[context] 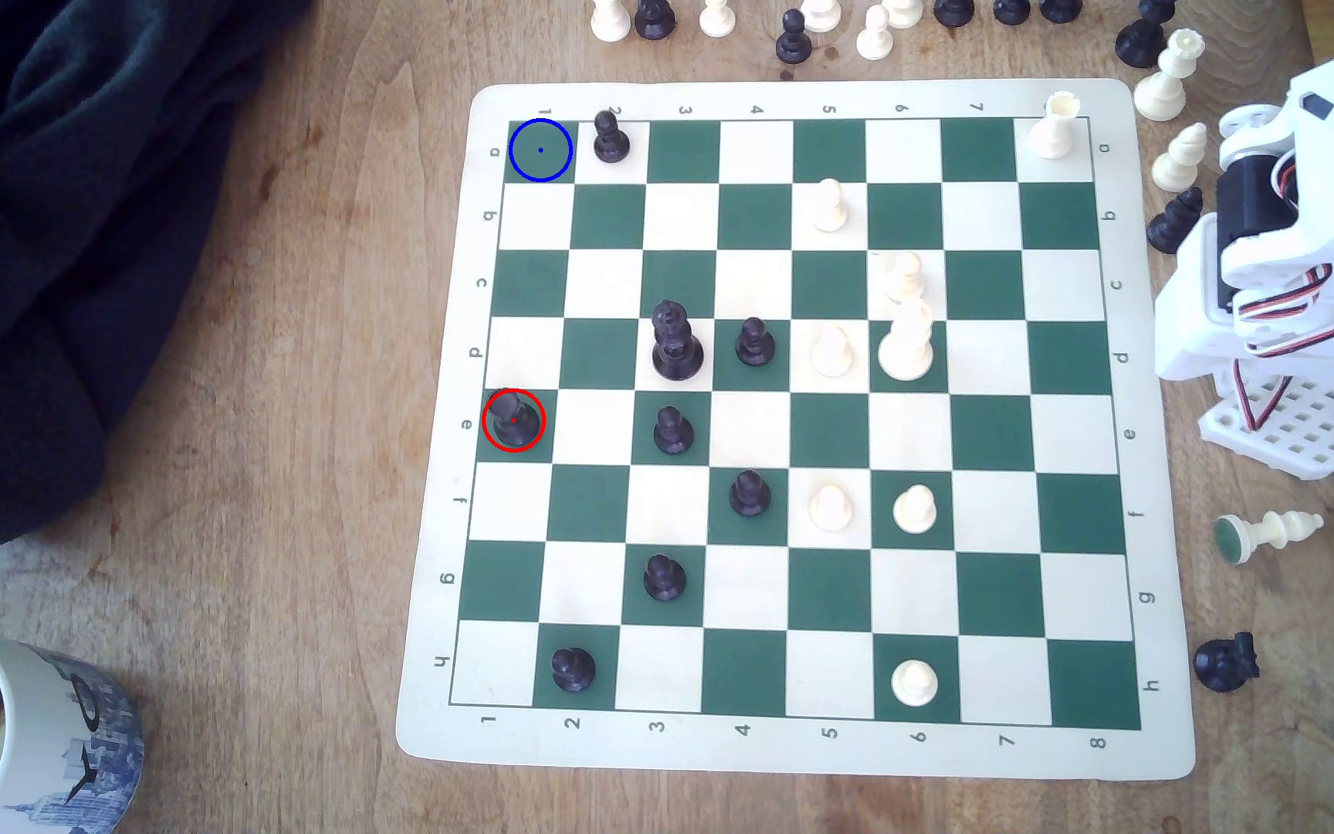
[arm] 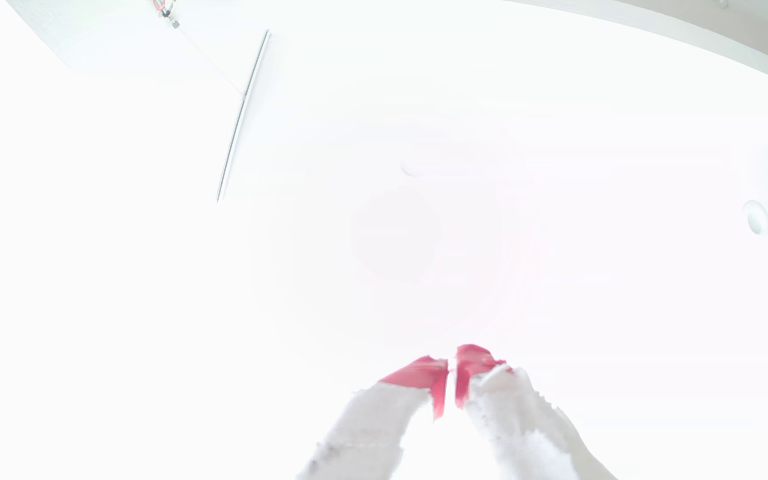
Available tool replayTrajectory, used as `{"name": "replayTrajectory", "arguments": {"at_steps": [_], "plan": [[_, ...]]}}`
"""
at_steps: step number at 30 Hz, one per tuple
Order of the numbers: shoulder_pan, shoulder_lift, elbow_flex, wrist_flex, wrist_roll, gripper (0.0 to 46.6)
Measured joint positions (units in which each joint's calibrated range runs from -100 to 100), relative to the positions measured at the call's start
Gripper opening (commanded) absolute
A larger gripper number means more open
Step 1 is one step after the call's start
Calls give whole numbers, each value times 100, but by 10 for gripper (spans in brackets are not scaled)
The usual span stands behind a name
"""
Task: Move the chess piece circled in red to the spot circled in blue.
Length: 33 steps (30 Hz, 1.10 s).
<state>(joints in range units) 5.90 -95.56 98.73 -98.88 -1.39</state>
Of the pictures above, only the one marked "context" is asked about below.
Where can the black rook chess piece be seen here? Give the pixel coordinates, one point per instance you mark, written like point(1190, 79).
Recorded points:
point(514, 423)

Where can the black pawn chess piece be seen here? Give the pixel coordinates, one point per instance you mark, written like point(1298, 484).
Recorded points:
point(573, 670)
point(793, 44)
point(755, 345)
point(611, 141)
point(673, 432)
point(664, 579)
point(749, 495)

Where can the black king chess piece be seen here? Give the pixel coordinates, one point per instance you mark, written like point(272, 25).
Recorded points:
point(676, 348)

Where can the white pawn chess piece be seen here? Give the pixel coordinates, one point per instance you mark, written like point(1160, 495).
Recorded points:
point(914, 683)
point(831, 353)
point(915, 510)
point(874, 41)
point(907, 278)
point(829, 209)
point(829, 507)

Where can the green white chess mat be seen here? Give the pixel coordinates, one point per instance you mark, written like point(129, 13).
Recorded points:
point(818, 753)

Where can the white rook chess piece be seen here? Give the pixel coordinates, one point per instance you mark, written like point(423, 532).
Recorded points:
point(1053, 133)

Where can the white bishop chess piece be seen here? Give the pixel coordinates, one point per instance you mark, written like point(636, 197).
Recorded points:
point(1258, 536)
point(1177, 165)

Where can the white queen chess piece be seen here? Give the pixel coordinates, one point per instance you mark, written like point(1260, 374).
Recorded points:
point(1163, 90)

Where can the dark fleece cloth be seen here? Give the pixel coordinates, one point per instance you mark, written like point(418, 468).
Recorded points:
point(53, 232)

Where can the white skyline print mug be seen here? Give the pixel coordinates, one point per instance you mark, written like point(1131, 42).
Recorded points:
point(42, 741)

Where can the white perforated base plate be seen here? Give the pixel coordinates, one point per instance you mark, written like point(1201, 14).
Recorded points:
point(1292, 434)

